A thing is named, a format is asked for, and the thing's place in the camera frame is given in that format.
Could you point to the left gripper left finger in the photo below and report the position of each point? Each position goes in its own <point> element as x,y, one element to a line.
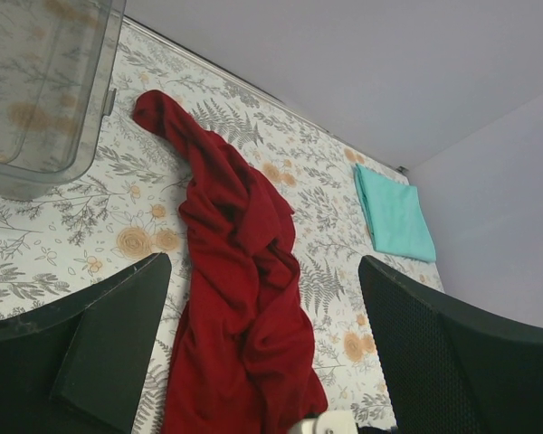
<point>78,364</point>

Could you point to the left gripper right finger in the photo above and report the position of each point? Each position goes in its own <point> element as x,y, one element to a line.
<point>451,367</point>

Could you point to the red t shirt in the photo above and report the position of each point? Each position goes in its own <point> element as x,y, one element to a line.
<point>244,347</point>

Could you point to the folded teal t shirt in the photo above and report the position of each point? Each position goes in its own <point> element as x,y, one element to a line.
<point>394,217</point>

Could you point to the clear plastic bin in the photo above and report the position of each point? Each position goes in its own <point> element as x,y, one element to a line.
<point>56,61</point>

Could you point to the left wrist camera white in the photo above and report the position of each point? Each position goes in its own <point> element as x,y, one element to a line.
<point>327,422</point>

